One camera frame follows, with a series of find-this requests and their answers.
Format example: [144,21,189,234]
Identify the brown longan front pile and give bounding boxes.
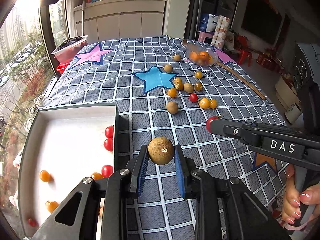
[148,137,174,165]

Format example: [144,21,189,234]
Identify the brown longan pile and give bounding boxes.
[166,101,178,114]
[183,82,194,94]
[148,137,174,165]

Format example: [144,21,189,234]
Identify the red cherry tomato pile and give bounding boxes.
[206,116,220,133]
[189,93,198,103]

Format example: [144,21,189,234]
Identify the right hand painted nails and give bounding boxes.
[281,164,320,225]

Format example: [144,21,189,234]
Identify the yellow cherry tomato pile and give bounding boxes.
[167,88,177,98]
[199,98,210,109]
[209,99,217,109]
[174,77,182,83]

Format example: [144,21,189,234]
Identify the long wooden stick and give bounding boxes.
[216,61,266,100]

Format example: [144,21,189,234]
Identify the orange tomato pile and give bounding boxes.
[194,82,203,91]

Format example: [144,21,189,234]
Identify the yellow tomato near bowl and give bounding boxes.
[195,72,202,79]

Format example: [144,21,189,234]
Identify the white tray dark rim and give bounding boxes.
[18,103,118,238]

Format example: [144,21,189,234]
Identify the checkered star tablecloth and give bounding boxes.
[41,35,291,240]

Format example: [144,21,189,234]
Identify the clear glass fruit bowl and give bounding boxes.
[186,44,219,67]

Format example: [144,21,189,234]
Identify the red plastic stool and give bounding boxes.
[235,35,252,67]

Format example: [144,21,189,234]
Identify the brown longan by star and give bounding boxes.
[163,64,172,73]

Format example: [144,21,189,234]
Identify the brown longan near bowl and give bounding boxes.
[173,54,181,62]

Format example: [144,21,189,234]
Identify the pink plastic stool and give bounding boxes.
[198,31,213,42]

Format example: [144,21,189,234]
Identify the pink storage bin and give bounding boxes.
[52,35,88,63]

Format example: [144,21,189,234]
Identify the white cabinet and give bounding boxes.
[73,0,167,44]

